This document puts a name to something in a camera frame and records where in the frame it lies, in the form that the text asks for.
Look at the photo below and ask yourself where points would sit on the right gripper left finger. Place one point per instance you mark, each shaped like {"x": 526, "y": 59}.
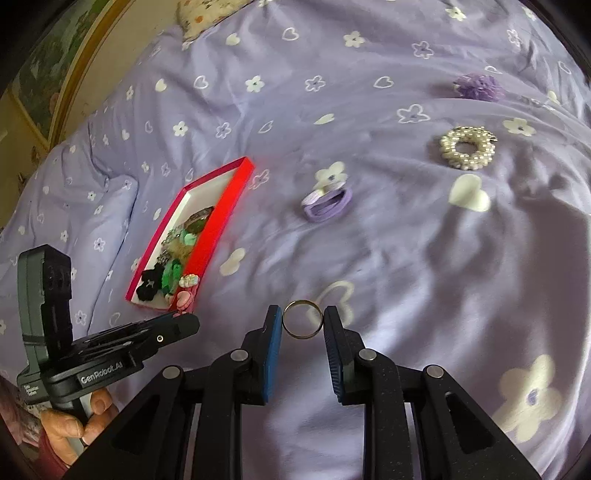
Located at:
{"x": 187, "y": 423}

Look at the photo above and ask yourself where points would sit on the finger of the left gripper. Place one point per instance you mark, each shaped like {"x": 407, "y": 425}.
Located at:
{"x": 134, "y": 342}

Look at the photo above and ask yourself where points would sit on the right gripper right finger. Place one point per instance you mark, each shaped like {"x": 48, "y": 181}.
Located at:
{"x": 418, "y": 423}

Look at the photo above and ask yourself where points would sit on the black fabric scrunchie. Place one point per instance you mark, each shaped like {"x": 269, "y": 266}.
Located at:
{"x": 150, "y": 283}

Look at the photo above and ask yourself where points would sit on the person's left hand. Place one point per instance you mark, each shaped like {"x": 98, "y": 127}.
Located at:
{"x": 61, "y": 427}

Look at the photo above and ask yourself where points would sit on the pink hair clip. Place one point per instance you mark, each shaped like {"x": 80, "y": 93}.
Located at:
{"x": 188, "y": 285}

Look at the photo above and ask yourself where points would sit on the yellow hair claw clip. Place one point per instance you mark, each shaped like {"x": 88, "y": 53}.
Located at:
{"x": 176, "y": 249}

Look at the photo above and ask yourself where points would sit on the light green bow tie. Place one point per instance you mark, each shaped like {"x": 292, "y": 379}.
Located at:
{"x": 187, "y": 241}

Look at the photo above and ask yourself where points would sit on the green face wrist watch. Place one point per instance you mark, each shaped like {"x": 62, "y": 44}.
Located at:
{"x": 196, "y": 222}

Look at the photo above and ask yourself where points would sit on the red shallow box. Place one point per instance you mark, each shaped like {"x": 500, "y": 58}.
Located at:
{"x": 172, "y": 267}

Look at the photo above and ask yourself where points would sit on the purple floral bed quilt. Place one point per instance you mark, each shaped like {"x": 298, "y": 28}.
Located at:
{"x": 341, "y": 105}

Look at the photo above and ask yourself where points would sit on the cartoon print pillow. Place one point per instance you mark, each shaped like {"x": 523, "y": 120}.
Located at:
{"x": 196, "y": 16}

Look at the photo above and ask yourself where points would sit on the framed wall picture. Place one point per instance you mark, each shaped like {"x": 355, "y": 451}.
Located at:
{"x": 38, "y": 100}

